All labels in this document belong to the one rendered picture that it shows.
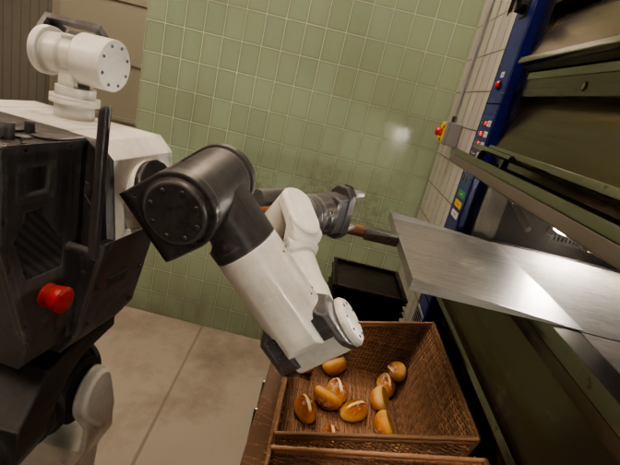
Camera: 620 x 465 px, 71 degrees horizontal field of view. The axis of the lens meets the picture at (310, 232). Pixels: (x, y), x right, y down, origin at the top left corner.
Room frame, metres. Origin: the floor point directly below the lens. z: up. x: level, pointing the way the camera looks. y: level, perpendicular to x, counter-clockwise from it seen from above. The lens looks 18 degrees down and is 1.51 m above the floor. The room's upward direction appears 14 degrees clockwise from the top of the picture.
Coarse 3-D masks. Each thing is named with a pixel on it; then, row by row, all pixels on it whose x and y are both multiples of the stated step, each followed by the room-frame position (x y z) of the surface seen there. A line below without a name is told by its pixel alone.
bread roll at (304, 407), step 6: (300, 396) 1.11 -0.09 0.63; (306, 396) 1.11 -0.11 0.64; (294, 402) 1.10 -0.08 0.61; (300, 402) 1.08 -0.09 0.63; (306, 402) 1.08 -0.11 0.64; (312, 402) 1.08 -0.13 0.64; (294, 408) 1.08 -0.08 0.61; (300, 408) 1.07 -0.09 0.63; (306, 408) 1.06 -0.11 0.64; (312, 408) 1.07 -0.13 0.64; (300, 414) 1.06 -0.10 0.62; (306, 414) 1.05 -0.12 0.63; (312, 414) 1.05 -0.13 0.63; (300, 420) 1.06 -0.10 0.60; (306, 420) 1.04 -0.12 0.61; (312, 420) 1.05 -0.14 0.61
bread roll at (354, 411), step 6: (348, 402) 1.13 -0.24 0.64; (354, 402) 1.13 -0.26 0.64; (360, 402) 1.13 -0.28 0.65; (342, 408) 1.12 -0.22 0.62; (348, 408) 1.11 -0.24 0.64; (354, 408) 1.11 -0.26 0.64; (360, 408) 1.12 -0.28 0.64; (366, 408) 1.14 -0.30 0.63; (342, 414) 1.10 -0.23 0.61; (348, 414) 1.10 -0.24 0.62; (354, 414) 1.10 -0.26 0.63; (360, 414) 1.11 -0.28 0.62; (366, 414) 1.13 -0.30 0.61; (348, 420) 1.09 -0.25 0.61; (354, 420) 1.10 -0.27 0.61; (360, 420) 1.11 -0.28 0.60
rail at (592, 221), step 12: (468, 156) 1.26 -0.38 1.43; (492, 168) 1.04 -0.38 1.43; (504, 180) 0.94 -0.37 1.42; (516, 180) 0.88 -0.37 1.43; (528, 192) 0.81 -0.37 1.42; (540, 192) 0.77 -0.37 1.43; (552, 204) 0.71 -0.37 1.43; (564, 204) 0.68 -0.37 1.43; (576, 216) 0.63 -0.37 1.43; (588, 216) 0.61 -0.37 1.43; (600, 228) 0.57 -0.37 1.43; (612, 228) 0.55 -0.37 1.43; (612, 240) 0.54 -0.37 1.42
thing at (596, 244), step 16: (464, 160) 1.27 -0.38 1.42; (480, 176) 1.08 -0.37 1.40; (512, 192) 0.87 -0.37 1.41; (528, 208) 0.77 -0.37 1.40; (544, 208) 0.72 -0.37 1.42; (560, 224) 0.65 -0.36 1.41; (576, 224) 0.62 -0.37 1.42; (576, 240) 0.60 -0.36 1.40; (592, 240) 0.57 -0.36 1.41; (608, 240) 0.54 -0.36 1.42; (608, 256) 0.52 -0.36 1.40
